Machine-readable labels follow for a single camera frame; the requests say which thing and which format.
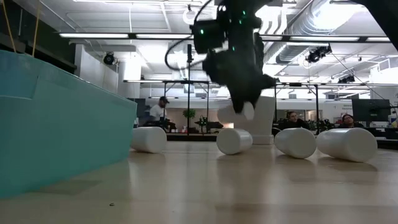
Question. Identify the white hexagonal plant pot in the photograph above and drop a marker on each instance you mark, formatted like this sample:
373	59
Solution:
264	124

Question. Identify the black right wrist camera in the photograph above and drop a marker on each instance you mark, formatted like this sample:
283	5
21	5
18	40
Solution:
206	37

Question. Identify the black metal station frame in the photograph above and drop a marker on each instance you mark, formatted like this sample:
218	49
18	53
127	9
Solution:
316	105
174	81

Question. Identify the small green leafy plant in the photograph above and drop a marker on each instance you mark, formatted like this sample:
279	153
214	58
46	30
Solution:
189	113

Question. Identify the black tripod stand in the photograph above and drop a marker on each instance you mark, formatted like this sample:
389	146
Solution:
188	93

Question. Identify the white pill bottle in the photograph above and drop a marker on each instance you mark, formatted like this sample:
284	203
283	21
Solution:
295	143
346	144
149	140
234	141

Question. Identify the teal translucent plastic basket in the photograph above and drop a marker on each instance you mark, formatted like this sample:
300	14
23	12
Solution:
62	130

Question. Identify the long ceiling light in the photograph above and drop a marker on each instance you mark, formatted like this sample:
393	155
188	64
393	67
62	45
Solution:
377	39
323	39
272	38
163	36
93	35

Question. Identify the black computer monitor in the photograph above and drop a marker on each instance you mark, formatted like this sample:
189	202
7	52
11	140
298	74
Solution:
371	110

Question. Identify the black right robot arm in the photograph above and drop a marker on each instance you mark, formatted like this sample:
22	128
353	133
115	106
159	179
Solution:
387	18

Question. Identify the person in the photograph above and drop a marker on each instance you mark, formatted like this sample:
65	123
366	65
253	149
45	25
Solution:
292	119
348	121
158	113

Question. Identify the black aluminium rig frame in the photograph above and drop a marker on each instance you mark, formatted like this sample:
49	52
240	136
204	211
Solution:
192	137

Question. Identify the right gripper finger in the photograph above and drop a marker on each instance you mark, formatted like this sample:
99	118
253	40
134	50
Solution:
255	95
239	101

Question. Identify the silver spiral air duct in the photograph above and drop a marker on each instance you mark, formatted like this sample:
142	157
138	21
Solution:
311	25

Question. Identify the black ceiling camera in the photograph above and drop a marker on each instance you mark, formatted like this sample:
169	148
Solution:
317	54
346	79
109	58

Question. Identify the black lab robot arm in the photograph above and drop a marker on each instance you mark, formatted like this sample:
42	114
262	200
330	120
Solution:
323	124
203	123

